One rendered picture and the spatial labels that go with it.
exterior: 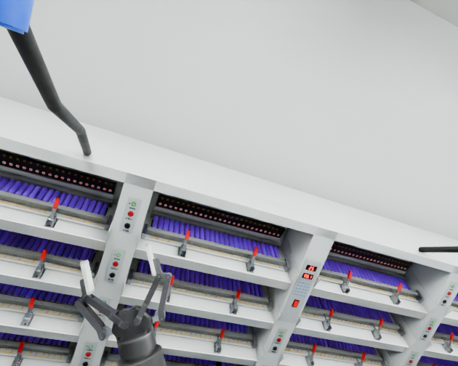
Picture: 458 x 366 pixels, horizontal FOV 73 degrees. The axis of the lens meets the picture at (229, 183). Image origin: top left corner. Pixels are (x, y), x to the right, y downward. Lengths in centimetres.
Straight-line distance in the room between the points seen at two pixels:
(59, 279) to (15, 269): 14
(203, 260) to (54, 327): 57
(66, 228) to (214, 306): 61
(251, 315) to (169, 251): 43
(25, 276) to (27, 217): 20
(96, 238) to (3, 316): 43
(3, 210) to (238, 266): 79
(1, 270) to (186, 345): 70
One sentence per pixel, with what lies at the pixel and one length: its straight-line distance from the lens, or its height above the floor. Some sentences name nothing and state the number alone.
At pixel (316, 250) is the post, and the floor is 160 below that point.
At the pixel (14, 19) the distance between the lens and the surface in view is 40.
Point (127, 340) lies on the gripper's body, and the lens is 73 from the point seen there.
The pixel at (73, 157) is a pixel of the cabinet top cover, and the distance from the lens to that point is 104.
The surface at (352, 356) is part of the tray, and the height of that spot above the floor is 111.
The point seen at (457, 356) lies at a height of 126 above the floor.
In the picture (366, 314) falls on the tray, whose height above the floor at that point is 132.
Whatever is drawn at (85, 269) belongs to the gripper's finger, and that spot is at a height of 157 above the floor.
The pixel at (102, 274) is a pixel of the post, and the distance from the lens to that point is 117.
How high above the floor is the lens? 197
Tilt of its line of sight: 12 degrees down
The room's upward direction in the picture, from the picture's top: 20 degrees clockwise
